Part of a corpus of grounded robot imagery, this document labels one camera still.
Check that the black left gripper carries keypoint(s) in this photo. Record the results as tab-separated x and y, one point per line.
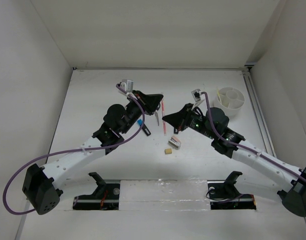
149	103

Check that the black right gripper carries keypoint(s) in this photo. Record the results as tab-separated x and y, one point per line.
179	119

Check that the thin pink highlighter pen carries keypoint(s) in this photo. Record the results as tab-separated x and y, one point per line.
163	114

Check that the blue black thick highlighter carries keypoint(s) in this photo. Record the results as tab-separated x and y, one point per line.
144	127

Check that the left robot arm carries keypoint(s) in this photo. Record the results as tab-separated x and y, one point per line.
44	185

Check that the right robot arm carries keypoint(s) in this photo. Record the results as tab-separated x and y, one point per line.
288	181

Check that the pink eraser in sleeve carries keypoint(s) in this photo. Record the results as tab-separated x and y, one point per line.
174	142

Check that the small tan eraser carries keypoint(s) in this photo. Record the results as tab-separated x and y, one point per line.
168	151

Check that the white round compartment container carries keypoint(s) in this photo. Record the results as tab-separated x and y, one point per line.
232	100

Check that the black handled scissors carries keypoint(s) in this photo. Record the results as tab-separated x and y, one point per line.
157	118

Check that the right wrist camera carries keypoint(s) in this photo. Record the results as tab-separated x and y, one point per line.
196	95

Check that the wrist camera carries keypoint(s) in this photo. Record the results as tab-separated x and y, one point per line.
196	95
126	85

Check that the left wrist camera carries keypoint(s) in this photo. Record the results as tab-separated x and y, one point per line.
126	85

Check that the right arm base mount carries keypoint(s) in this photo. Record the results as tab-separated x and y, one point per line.
223	195

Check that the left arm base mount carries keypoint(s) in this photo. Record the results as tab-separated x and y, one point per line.
104	197

